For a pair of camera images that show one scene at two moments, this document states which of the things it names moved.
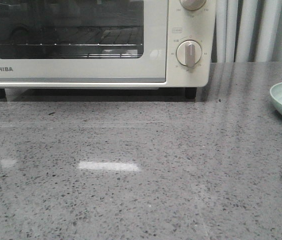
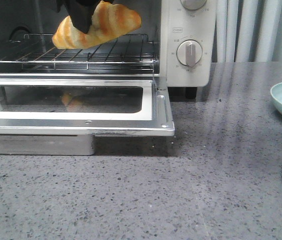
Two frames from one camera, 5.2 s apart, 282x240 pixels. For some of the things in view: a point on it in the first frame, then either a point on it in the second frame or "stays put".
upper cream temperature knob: x=192 y=5 stays put
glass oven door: x=74 y=41 → x=76 y=105
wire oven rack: x=117 y=41 → x=39 y=52
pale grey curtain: x=256 y=31 stays put
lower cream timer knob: x=188 y=53 stays put
